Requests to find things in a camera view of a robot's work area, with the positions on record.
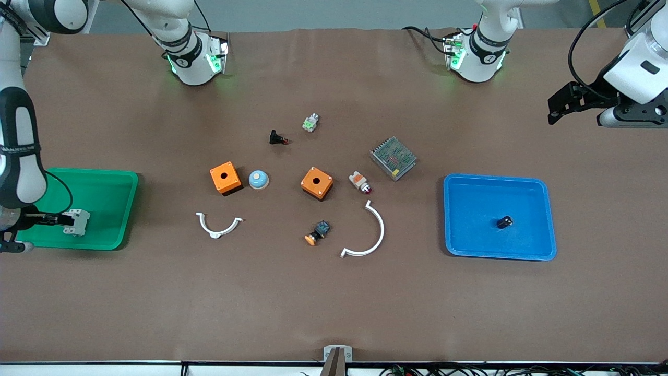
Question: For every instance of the brown table mat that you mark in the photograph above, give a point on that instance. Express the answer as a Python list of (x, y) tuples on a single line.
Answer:
[(334, 292)]

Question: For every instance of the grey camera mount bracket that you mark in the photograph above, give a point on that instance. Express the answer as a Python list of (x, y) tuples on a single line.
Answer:
[(337, 351)]

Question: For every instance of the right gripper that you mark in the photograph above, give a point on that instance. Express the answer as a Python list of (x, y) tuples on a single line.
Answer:
[(22, 223)]

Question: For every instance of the orange button box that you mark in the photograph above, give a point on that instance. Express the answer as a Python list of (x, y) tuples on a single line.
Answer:
[(232, 183), (321, 188)]

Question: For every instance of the red indicator light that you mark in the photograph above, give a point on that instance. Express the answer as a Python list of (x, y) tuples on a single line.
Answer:
[(359, 180)]

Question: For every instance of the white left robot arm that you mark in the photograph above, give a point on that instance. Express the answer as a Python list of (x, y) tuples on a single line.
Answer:
[(482, 52)]

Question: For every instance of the black capacitor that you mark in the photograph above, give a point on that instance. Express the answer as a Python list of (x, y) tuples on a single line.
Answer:
[(504, 222)]

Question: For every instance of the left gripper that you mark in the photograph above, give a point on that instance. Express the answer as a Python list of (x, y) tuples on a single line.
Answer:
[(592, 97)]

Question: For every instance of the white circuit breaker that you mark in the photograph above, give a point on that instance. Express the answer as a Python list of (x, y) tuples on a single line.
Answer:
[(78, 222)]

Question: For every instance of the orange mushroom push button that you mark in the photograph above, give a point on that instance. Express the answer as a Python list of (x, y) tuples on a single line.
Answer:
[(318, 232)]

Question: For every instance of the small white curved clip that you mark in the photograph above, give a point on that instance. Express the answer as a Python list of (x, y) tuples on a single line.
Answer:
[(215, 233)]

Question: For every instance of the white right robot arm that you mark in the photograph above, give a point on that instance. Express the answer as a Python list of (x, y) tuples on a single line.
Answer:
[(15, 146)]

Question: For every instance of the blue dome buzzer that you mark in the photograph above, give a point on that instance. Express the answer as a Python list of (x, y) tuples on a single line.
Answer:
[(258, 180)]

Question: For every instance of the small black switch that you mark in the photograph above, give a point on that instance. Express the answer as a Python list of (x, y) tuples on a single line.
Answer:
[(275, 138)]

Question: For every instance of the green push button switch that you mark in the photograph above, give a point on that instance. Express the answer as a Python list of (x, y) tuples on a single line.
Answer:
[(310, 124)]

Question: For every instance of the metal mesh power supply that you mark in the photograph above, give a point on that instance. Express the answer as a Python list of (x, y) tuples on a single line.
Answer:
[(393, 158)]

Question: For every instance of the large white curved clip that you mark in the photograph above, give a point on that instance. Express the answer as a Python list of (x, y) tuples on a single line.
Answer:
[(382, 230)]

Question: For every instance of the blue plastic tray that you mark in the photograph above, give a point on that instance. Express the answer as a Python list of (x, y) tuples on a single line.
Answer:
[(469, 209)]

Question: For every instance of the green plastic tray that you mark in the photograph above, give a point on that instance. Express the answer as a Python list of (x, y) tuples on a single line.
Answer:
[(99, 193)]

